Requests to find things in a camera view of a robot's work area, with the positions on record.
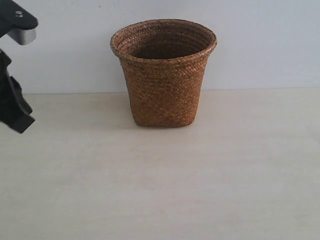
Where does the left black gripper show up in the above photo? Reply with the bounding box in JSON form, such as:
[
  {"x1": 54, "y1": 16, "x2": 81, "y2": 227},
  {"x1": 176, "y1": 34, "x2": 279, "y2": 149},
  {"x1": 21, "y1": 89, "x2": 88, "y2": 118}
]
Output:
[{"x1": 0, "y1": 50, "x2": 35, "y2": 134}]

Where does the brown woven wicker basket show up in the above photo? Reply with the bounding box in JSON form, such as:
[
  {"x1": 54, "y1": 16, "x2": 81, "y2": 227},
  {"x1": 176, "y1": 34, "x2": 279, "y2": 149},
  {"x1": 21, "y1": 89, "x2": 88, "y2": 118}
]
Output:
[{"x1": 110, "y1": 19, "x2": 217, "y2": 128}]

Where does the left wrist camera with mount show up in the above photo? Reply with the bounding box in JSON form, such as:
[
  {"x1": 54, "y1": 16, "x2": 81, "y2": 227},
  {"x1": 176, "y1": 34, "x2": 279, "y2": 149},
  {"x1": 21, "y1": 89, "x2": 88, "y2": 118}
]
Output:
[{"x1": 0, "y1": 0, "x2": 39, "y2": 46}]

